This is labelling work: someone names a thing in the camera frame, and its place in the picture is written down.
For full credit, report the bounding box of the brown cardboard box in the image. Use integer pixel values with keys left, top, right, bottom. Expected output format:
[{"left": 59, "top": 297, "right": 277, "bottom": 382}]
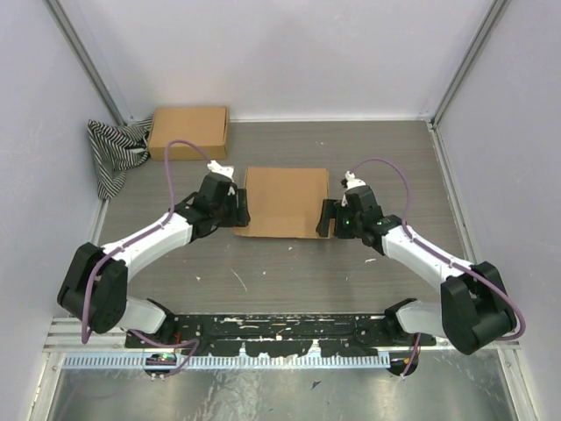
[
  {"left": 147, "top": 106, "right": 230, "bottom": 161},
  {"left": 232, "top": 167, "right": 330, "bottom": 239}
]

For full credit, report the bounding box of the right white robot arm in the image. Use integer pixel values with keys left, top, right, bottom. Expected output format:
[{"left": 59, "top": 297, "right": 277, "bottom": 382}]
[{"left": 316, "top": 185, "right": 522, "bottom": 355}]

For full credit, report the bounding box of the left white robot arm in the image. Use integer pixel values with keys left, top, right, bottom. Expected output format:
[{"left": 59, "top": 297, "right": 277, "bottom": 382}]
[{"left": 57, "top": 172, "right": 250, "bottom": 348}]

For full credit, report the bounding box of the closed brown cardboard box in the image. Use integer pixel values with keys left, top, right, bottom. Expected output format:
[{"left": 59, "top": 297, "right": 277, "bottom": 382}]
[{"left": 147, "top": 106, "right": 230, "bottom": 161}]

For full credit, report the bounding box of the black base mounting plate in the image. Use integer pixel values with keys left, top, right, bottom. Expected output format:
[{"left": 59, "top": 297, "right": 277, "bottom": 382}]
[{"left": 148, "top": 313, "right": 415, "bottom": 358}]

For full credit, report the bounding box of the black white striped cloth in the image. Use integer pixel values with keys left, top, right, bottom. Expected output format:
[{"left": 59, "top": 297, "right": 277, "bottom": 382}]
[{"left": 87, "top": 115, "right": 153, "bottom": 200}]

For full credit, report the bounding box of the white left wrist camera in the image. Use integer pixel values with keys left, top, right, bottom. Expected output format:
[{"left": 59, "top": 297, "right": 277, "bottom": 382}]
[{"left": 207, "top": 161, "right": 235, "bottom": 182}]

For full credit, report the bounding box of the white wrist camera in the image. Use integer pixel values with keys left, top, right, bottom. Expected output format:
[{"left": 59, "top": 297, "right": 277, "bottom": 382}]
[
  {"left": 341, "top": 171, "right": 366, "bottom": 207},
  {"left": 207, "top": 161, "right": 235, "bottom": 182}
]

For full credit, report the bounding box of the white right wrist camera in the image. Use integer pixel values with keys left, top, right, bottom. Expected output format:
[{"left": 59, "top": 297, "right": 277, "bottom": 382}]
[{"left": 341, "top": 171, "right": 366, "bottom": 207}]

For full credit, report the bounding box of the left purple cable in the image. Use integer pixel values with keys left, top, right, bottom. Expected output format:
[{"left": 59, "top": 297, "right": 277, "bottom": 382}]
[{"left": 81, "top": 139, "right": 224, "bottom": 379}]

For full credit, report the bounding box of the slotted cable duct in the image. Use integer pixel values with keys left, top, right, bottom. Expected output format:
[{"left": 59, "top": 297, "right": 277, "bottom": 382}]
[{"left": 61, "top": 351, "right": 391, "bottom": 370}]

